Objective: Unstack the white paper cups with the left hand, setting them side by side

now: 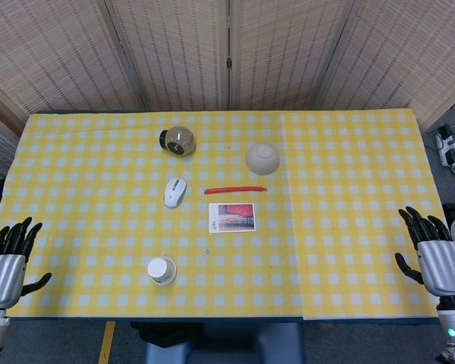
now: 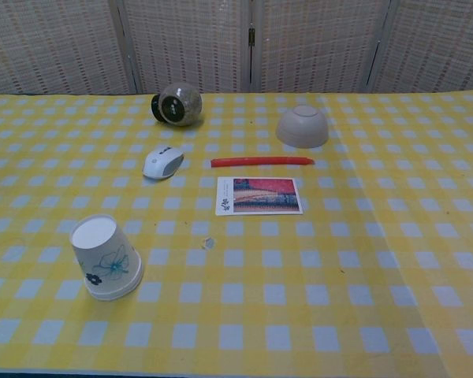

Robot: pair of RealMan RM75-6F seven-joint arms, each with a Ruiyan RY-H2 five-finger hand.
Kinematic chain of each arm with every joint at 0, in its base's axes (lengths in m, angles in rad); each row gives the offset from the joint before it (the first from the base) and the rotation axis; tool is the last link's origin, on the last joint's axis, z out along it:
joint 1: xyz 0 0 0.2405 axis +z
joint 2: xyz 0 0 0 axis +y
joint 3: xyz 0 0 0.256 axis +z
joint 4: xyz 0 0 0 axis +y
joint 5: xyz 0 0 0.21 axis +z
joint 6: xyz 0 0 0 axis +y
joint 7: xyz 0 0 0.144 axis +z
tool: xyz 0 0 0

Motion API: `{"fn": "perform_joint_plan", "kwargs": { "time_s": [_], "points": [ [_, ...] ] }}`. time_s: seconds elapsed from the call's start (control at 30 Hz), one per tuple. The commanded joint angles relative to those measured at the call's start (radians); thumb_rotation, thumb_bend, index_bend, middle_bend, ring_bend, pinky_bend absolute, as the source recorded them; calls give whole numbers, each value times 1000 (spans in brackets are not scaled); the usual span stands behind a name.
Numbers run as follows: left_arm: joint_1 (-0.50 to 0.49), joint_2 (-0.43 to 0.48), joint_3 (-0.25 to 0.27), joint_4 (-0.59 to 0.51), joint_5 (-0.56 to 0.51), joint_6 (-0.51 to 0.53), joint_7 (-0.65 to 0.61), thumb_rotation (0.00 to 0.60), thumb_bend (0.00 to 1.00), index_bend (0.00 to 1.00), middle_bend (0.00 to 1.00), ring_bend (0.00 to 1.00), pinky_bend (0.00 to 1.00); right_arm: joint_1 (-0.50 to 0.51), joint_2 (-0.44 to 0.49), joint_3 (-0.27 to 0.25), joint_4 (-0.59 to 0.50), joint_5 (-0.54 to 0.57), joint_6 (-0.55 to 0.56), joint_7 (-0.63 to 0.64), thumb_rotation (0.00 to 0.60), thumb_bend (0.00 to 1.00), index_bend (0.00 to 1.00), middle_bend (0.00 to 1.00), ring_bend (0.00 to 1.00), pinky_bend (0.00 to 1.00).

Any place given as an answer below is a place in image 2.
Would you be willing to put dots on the red stick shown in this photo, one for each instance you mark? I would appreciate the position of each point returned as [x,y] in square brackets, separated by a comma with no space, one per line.
[260,161]

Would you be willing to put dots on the woven folding screen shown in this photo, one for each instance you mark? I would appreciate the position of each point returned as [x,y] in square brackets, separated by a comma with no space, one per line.
[181,43]

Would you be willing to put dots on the yellow white checked tablecloth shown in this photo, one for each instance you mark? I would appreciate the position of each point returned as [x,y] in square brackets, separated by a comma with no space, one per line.
[299,295]

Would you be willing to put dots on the postcard with red picture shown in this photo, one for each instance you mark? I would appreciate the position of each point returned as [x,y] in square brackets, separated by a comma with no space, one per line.
[260,197]

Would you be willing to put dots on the beige upturned bowl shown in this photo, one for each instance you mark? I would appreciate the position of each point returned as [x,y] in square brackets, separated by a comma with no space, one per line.
[301,128]

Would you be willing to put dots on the white and grey computer mouse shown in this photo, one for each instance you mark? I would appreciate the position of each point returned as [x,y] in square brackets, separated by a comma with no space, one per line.
[159,163]

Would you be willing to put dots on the white paper cup blue flowers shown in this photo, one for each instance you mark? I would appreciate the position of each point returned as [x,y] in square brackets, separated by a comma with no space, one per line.
[98,252]
[110,296]

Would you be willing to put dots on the round glass jar black lid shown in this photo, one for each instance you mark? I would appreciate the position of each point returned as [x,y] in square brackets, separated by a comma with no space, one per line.
[180,104]

